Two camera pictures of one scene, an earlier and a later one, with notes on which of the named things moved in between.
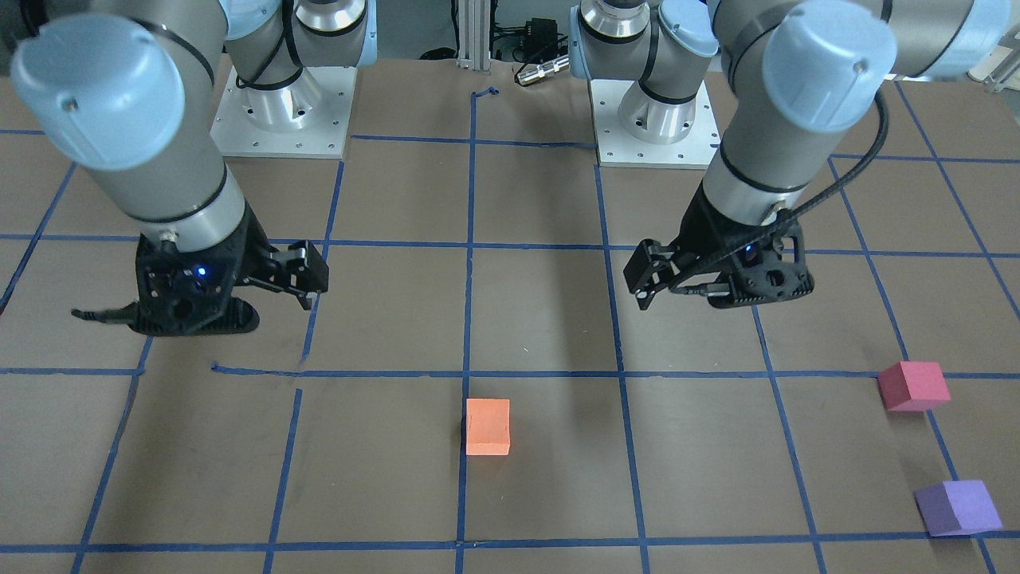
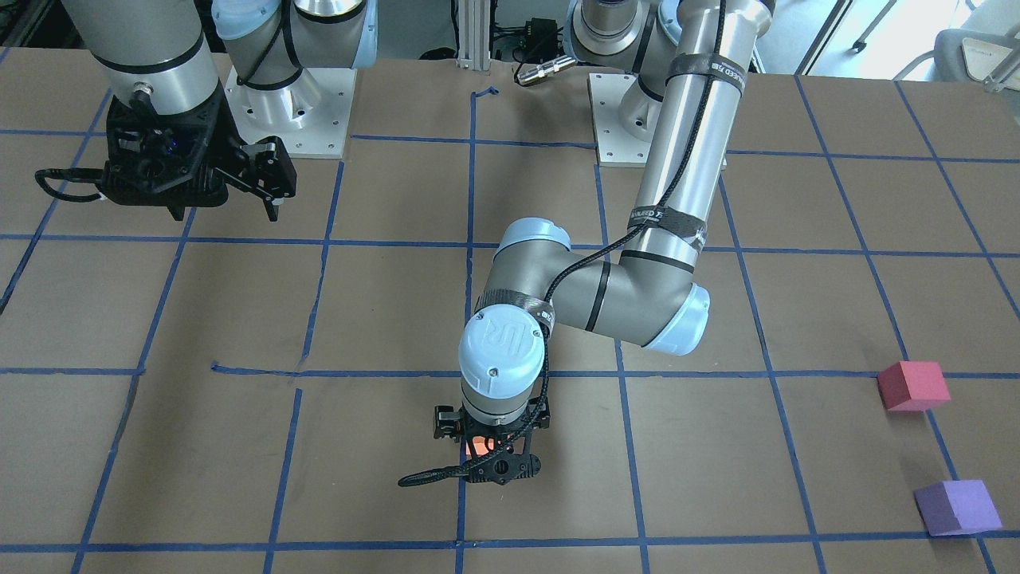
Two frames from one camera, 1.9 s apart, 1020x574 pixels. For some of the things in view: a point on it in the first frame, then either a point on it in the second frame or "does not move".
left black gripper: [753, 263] to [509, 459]
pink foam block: [911, 386] does not move
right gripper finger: [299, 269] to [268, 171]
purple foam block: [958, 508] does not move
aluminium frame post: [474, 35] does not move
